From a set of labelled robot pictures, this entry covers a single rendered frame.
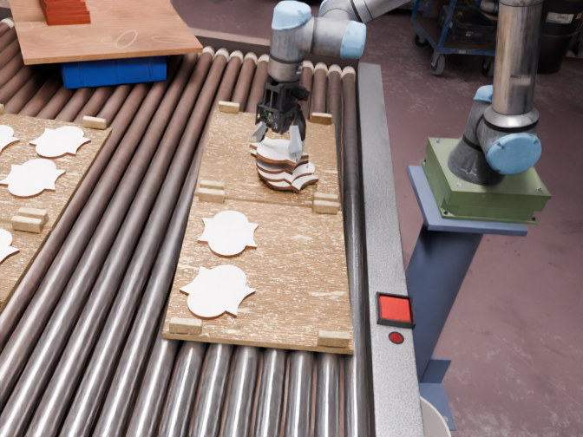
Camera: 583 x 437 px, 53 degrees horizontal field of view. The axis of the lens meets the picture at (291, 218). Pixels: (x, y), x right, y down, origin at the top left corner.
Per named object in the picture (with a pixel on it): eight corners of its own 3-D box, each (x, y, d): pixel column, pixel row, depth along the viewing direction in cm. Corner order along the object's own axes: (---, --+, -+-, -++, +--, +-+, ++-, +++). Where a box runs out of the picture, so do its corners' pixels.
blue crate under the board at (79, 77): (144, 41, 203) (143, 12, 196) (169, 81, 182) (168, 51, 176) (49, 46, 191) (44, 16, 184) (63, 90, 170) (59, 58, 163)
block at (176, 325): (202, 328, 107) (203, 318, 105) (201, 335, 105) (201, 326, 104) (169, 325, 106) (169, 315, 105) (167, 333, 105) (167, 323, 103)
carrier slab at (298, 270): (340, 216, 140) (341, 211, 139) (352, 355, 108) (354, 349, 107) (193, 200, 138) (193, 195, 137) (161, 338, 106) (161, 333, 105)
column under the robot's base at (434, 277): (430, 343, 233) (507, 163, 179) (455, 431, 204) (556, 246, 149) (337, 340, 229) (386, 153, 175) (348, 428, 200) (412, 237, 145)
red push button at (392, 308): (407, 303, 121) (409, 299, 120) (409, 326, 116) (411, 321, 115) (378, 300, 121) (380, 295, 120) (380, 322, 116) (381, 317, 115)
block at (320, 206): (337, 211, 139) (338, 201, 137) (337, 215, 138) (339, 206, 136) (311, 208, 139) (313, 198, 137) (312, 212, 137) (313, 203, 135)
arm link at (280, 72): (279, 46, 129) (312, 57, 127) (278, 66, 132) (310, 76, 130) (262, 56, 124) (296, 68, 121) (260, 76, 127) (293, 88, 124)
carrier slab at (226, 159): (333, 127, 173) (334, 122, 172) (339, 213, 141) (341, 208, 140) (214, 113, 170) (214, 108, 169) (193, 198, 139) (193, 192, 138)
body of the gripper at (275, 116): (252, 127, 133) (257, 77, 126) (272, 112, 139) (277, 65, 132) (282, 138, 131) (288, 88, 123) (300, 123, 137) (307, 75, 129)
